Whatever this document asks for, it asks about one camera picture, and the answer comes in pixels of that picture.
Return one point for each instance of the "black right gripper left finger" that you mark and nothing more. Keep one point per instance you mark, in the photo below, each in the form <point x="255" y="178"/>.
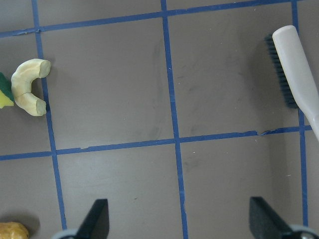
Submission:
<point x="96" y="224"/>

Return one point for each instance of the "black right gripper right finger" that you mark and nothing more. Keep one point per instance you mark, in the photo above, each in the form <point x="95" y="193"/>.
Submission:
<point x="265" y="223"/>

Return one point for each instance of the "yellow potato-like toy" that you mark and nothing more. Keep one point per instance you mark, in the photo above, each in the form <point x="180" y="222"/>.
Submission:
<point x="13" y="230"/>

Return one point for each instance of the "green yellow sponge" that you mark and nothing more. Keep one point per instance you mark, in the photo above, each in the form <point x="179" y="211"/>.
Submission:
<point x="6" y="96"/>

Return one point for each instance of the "pale curved peel piece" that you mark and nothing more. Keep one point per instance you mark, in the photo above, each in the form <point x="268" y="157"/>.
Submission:
<point x="21" y="85"/>

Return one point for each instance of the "white hand brush dark bristles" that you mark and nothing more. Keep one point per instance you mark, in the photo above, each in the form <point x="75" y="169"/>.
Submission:
<point x="295" y="77"/>

